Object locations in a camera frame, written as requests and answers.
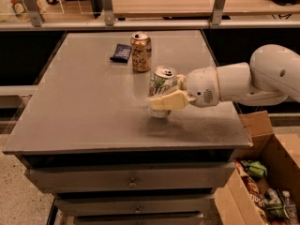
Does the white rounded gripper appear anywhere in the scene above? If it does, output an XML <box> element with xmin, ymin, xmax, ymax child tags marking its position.
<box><xmin>148</xmin><ymin>67</ymin><xmax>219</xmax><ymax>111</ymax></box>

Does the green white 7up can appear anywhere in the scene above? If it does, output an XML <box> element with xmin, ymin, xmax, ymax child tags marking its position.
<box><xmin>147</xmin><ymin>65</ymin><xmax>179</xmax><ymax>119</ymax></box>

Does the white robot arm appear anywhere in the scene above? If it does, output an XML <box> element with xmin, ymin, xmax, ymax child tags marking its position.
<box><xmin>148</xmin><ymin>44</ymin><xmax>300</xmax><ymax>111</ymax></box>

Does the orange soda can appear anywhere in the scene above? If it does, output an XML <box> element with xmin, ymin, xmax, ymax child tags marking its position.
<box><xmin>130</xmin><ymin>31</ymin><xmax>152</xmax><ymax>72</ymax></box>

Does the dark blue snack packet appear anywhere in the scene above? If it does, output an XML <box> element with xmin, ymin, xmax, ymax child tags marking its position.
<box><xmin>110</xmin><ymin>44</ymin><xmax>131</xmax><ymax>63</ymax></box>

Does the wooden desk top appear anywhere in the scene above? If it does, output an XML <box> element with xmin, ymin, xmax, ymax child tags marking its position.
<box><xmin>112</xmin><ymin>0</ymin><xmax>300</xmax><ymax>17</ymax></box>

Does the grey drawer cabinet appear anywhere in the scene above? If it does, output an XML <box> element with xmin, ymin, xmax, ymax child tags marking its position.
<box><xmin>5</xmin><ymin>32</ymin><xmax>250</xmax><ymax>225</ymax></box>

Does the top drawer knob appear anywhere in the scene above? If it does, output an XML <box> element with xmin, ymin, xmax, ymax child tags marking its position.
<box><xmin>127</xmin><ymin>177</ymin><xmax>137</xmax><ymax>188</ymax></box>

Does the drawer knob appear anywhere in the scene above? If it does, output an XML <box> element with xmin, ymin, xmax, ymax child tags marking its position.
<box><xmin>127</xmin><ymin>177</ymin><xmax>137</xmax><ymax>188</ymax></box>
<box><xmin>134</xmin><ymin>205</ymin><xmax>142</xmax><ymax>214</ymax></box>

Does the green snack bag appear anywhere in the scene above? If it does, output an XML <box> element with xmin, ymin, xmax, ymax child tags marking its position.
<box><xmin>241</xmin><ymin>160</ymin><xmax>267</xmax><ymax>178</ymax></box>

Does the cardboard box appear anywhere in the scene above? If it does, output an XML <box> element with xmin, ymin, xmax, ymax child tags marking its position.
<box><xmin>215</xmin><ymin>112</ymin><xmax>300</xmax><ymax>225</ymax></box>

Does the brown chip bag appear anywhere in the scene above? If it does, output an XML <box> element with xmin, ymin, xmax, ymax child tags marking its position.
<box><xmin>234</xmin><ymin>160</ymin><xmax>271</xmax><ymax>225</ymax></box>

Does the plastic water bottle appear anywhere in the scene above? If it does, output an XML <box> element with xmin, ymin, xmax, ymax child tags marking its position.
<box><xmin>282</xmin><ymin>190</ymin><xmax>299</xmax><ymax>225</ymax></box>

